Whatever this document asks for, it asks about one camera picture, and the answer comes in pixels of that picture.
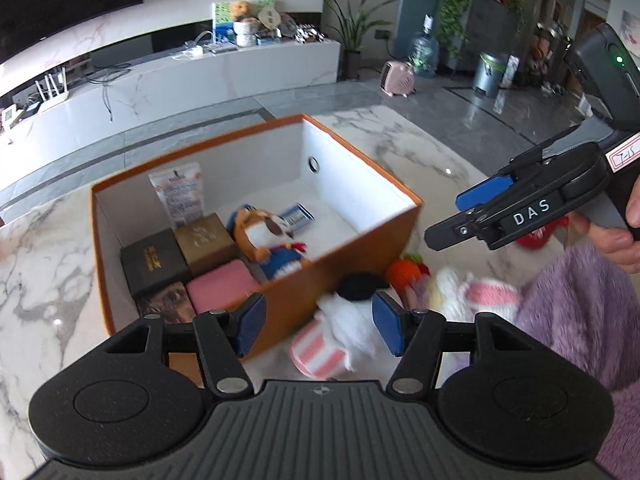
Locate purple fluffy garment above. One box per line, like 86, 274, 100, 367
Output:
450, 245, 640, 466

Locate brown dog plush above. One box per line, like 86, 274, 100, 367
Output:
226, 204, 313, 281

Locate white marble tv cabinet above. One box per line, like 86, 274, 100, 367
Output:
0, 40, 342, 196

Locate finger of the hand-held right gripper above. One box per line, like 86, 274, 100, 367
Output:
456, 130, 601, 212
424, 207, 496, 252

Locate tall potted plant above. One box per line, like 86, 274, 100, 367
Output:
315, 0, 393, 81

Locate gold gift box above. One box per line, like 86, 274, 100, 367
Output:
174, 212, 240, 277

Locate white printed pouch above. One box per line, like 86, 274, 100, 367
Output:
148, 162, 206, 231

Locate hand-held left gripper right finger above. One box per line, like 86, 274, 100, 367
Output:
371, 291, 536, 396

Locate landscape painting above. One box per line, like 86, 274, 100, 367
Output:
212, 0, 277, 43

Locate orange crochet carrot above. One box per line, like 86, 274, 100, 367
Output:
385, 255, 431, 288

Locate silver trash bin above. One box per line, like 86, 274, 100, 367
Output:
472, 52, 508, 98

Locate white router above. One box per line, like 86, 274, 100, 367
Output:
34, 72, 71, 113

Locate blue water bottle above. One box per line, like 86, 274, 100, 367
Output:
409, 16, 441, 79

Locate pink embossed wallet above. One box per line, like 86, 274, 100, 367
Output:
186, 259, 263, 316

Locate white crochet bunny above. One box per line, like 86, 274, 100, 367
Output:
429, 267, 523, 321

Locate person's right hand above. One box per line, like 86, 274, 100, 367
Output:
567, 180, 640, 273

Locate orange cardboard box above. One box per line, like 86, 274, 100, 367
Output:
90, 114, 425, 361

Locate illustrated card box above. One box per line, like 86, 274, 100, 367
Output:
136, 281, 197, 323

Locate small blue and white box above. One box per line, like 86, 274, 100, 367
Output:
278, 202, 316, 232

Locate red cup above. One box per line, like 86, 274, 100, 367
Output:
515, 215, 571, 250

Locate dark grey gift box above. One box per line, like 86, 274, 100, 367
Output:
120, 228, 191, 298

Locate pink space heater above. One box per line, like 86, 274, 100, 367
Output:
381, 60, 417, 98

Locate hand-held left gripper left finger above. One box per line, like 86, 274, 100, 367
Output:
102, 292, 267, 401

